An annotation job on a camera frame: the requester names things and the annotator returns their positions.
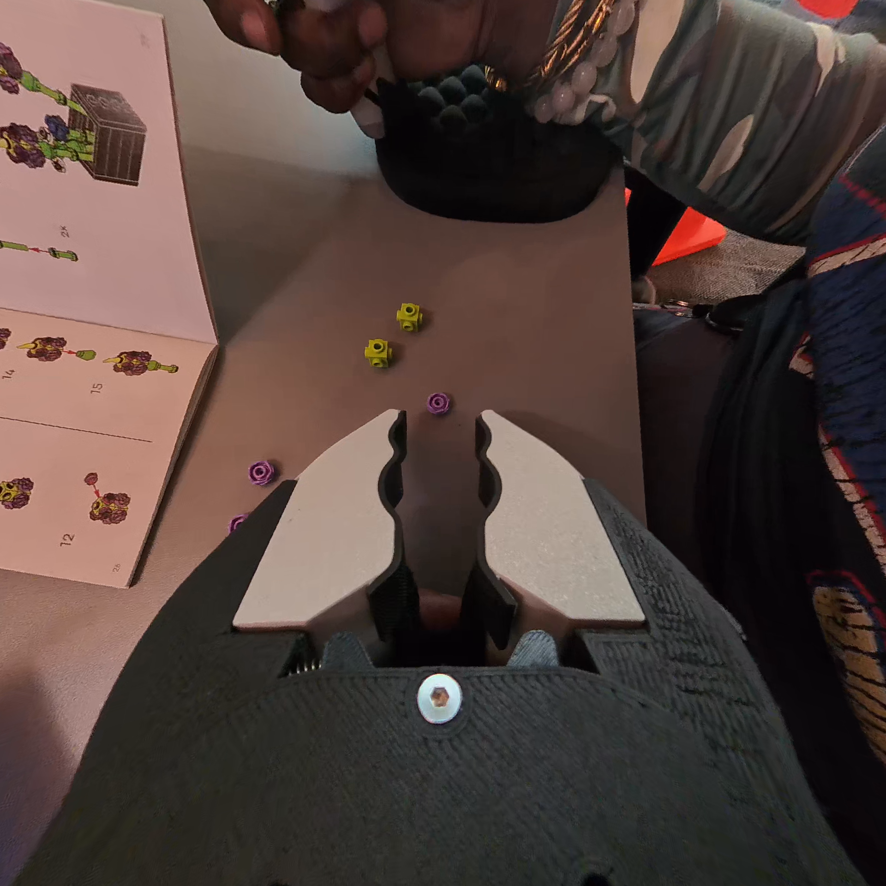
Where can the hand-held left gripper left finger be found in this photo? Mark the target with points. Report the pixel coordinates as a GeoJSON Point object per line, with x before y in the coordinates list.
{"type": "Point", "coordinates": [319, 554]}

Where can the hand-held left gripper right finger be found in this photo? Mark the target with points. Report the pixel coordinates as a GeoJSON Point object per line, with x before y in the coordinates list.
{"type": "Point", "coordinates": [561, 554]}

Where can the purple yellow flower assembly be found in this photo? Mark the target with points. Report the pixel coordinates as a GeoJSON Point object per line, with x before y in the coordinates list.
{"type": "Point", "coordinates": [439, 403]}

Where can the small lime flower brick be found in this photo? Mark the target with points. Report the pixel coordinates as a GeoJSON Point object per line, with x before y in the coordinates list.
{"type": "Point", "coordinates": [410, 316]}
{"type": "Point", "coordinates": [378, 352]}

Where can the white instruction booklet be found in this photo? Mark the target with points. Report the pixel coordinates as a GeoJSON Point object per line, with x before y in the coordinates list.
{"type": "Point", "coordinates": [83, 277]}

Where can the person's right forearm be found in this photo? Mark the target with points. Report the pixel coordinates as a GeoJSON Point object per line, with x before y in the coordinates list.
{"type": "Point", "coordinates": [748, 97]}

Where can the grey desk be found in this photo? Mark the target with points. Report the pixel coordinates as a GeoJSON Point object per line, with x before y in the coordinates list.
{"type": "Point", "coordinates": [526, 319]}

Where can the person's right hand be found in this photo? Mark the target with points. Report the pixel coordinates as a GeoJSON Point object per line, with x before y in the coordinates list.
{"type": "Point", "coordinates": [402, 35]}

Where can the small purple flower brick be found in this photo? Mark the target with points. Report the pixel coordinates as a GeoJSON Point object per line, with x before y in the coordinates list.
{"type": "Point", "coordinates": [263, 472]}
{"type": "Point", "coordinates": [238, 523]}

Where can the person's dark clothing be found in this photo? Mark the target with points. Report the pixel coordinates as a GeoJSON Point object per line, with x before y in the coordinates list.
{"type": "Point", "coordinates": [775, 485]}

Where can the orange traffic cone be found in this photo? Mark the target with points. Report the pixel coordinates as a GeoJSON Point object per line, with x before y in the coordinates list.
{"type": "Point", "coordinates": [685, 238]}

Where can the black mesh cushion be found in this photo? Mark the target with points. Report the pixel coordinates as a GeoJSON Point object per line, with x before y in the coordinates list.
{"type": "Point", "coordinates": [485, 152]}

